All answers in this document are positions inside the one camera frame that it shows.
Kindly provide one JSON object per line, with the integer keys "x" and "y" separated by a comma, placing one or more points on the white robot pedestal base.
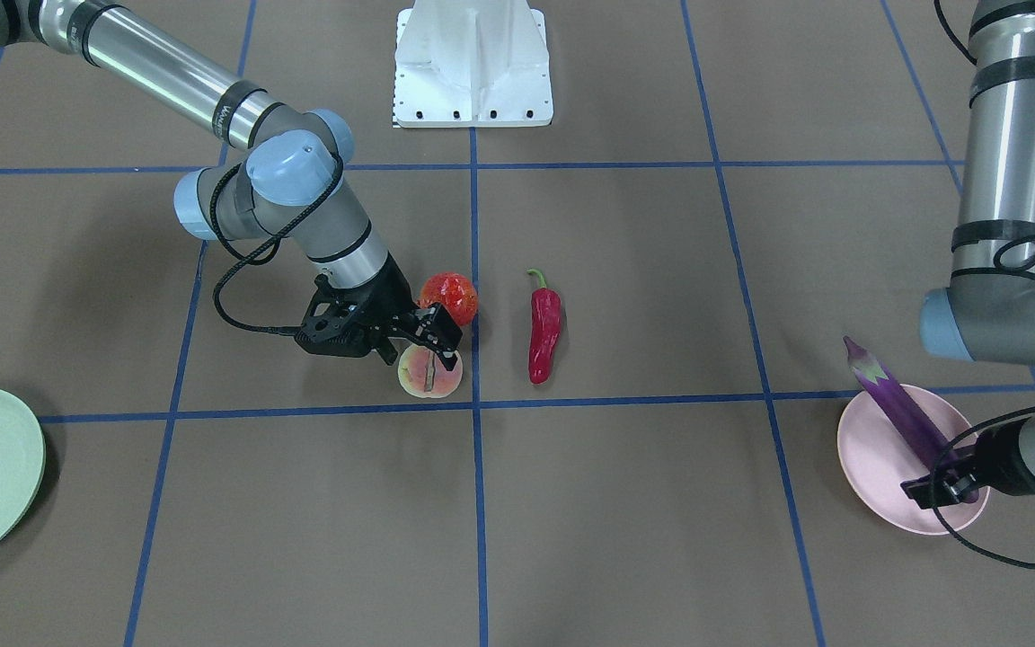
{"x": 471, "y": 64}

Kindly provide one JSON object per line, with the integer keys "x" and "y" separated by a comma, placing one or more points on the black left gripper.
{"x": 995, "y": 456}

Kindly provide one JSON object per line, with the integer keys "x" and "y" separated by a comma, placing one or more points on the red chili pepper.
{"x": 546, "y": 328}

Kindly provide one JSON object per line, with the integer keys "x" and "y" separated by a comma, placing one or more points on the halved peach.
{"x": 422, "y": 374}

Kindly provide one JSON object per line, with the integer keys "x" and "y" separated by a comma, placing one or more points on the pink plate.
{"x": 876, "y": 460}

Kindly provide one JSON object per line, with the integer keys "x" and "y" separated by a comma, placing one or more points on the purple eggplant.
{"x": 922, "y": 439}

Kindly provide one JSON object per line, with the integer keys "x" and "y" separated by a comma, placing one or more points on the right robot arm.
{"x": 290, "y": 183}

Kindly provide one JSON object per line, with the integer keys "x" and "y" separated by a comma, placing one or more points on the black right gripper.
{"x": 394, "y": 297}

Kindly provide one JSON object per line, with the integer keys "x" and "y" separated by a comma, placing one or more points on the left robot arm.
{"x": 987, "y": 313}

